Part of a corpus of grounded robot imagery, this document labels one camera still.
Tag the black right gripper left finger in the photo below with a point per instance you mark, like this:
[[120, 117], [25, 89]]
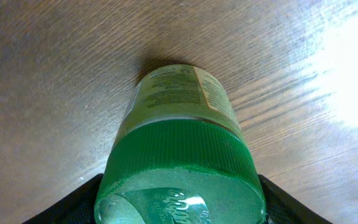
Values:
[[75, 208]]

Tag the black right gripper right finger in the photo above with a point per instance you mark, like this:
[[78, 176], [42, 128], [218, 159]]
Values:
[[282, 208]]

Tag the green lid jar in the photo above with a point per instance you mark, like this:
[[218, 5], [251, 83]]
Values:
[[180, 156]]

